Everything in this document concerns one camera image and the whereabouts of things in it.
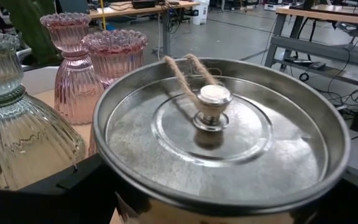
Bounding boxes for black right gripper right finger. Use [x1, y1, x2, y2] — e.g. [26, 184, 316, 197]
[309, 172, 358, 224]

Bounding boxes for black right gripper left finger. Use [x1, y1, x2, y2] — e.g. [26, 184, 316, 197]
[0, 154, 119, 224]

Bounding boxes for grey metal workbench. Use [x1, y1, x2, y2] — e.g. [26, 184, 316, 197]
[264, 2, 358, 88]

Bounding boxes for long yellow cable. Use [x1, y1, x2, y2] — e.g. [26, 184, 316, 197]
[99, 0, 108, 30]

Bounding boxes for pink ribbed glass candlestick holder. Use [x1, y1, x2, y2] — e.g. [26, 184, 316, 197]
[81, 29, 149, 156]
[40, 12, 105, 125]

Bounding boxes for plain silver candle tin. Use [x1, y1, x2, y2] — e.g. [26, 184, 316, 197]
[92, 53, 351, 224]

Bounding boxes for green cactus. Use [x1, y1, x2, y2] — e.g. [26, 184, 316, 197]
[0, 0, 63, 66]

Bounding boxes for white plant pot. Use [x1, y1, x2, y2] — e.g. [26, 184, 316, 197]
[16, 46, 58, 96]

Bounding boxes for white waste bin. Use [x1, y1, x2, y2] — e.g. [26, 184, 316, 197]
[193, 0, 210, 26]

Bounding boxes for wooden office desk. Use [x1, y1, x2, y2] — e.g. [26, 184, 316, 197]
[88, 0, 200, 57]

